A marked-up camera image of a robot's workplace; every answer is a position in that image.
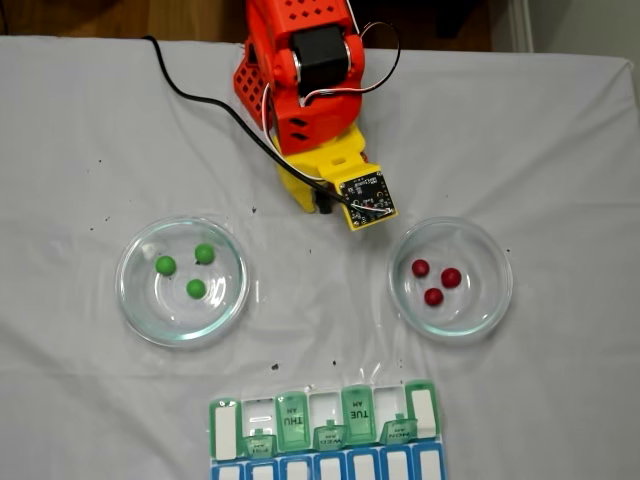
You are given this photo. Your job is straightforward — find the white red servo wire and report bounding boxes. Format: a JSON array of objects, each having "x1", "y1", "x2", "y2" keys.
[
  {"x1": 298, "y1": 0, "x2": 403, "y2": 109},
  {"x1": 260, "y1": 82, "x2": 286, "y2": 161}
]

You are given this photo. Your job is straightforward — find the green blue weekly pill organizer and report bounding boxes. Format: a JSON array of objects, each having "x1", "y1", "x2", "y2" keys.
[{"x1": 207, "y1": 378, "x2": 449, "y2": 480}]

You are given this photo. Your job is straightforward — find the white wall trim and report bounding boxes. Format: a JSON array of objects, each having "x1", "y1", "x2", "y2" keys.
[{"x1": 492, "y1": 0, "x2": 534, "y2": 54}]

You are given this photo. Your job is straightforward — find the white tablecloth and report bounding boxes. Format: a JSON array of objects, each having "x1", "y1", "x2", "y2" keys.
[{"x1": 0, "y1": 34, "x2": 640, "y2": 480}]

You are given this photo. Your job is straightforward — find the glass bowl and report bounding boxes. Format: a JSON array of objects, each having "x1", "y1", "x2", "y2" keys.
[
  {"x1": 114, "y1": 214, "x2": 251, "y2": 349},
  {"x1": 386, "y1": 215, "x2": 515, "y2": 345}
]

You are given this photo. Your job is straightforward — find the black camera cable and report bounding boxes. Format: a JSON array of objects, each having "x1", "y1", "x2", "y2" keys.
[{"x1": 142, "y1": 34, "x2": 354, "y2": 209}]

